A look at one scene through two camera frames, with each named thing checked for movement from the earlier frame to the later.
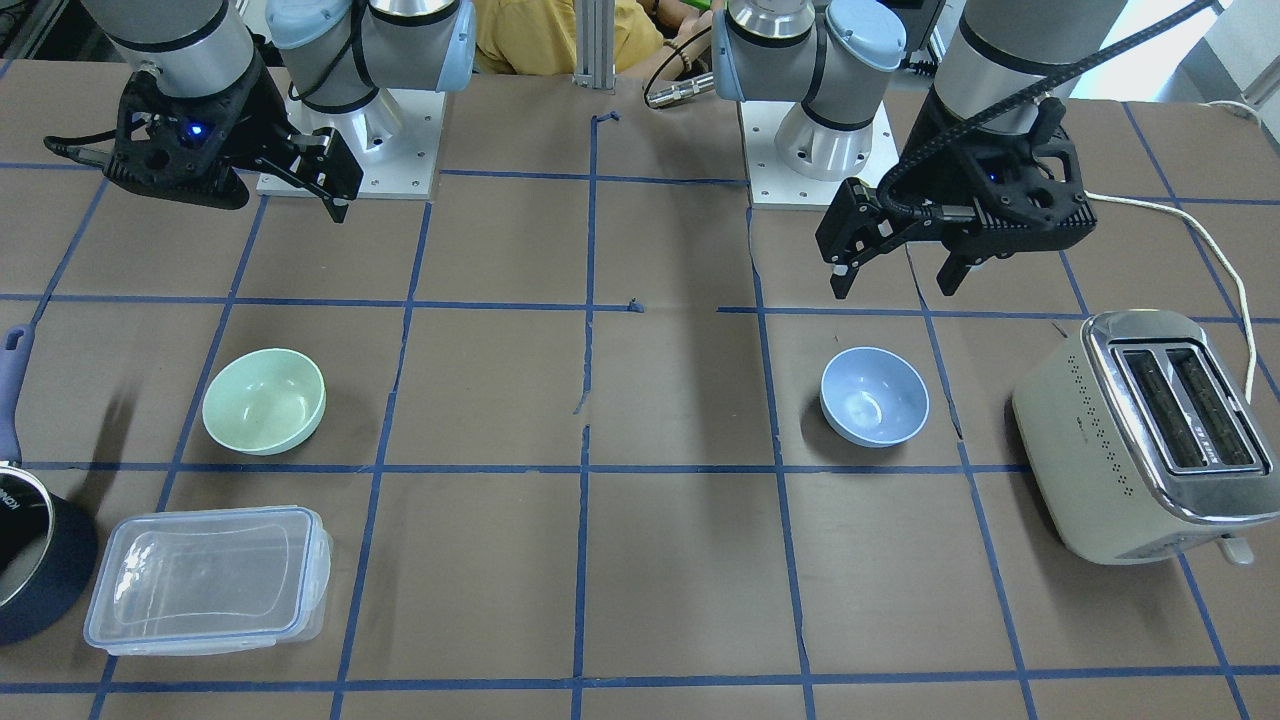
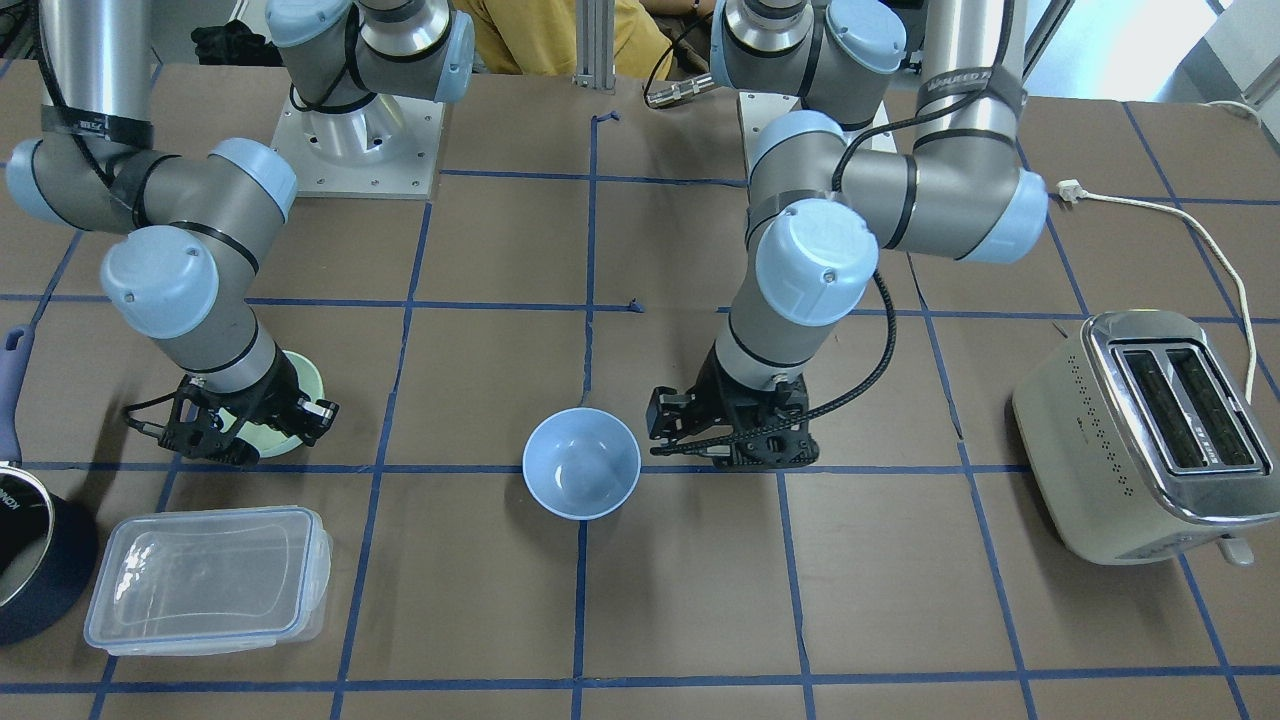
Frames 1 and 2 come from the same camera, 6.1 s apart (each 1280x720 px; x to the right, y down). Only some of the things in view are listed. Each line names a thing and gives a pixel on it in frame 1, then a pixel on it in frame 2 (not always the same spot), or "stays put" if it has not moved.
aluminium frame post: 595,26 stays put
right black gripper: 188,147 -> 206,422
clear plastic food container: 209,581 stays put
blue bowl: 874,397 -> 581,464
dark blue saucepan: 49,560 stays put
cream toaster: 1141,440 stays put
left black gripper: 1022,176 -> 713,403
